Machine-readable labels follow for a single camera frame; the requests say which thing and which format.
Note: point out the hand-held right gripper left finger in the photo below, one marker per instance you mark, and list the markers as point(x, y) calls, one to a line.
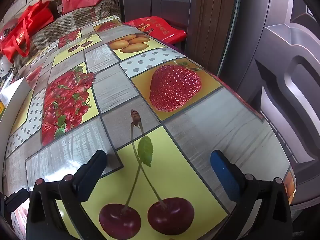
point(92, 177)

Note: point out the brown plaid cloth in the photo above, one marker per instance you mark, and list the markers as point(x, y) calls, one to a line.
point(75, 17)

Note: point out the white shallow box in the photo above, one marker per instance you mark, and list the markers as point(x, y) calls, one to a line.
point(17, 90)

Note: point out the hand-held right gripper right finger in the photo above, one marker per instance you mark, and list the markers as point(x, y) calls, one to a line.
point(225, 177)

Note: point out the red printed flat bag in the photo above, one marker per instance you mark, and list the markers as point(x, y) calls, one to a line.
point(160, 27)

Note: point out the purple panelled door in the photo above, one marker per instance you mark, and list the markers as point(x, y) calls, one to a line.
point(287, 55)
point(155, 0)

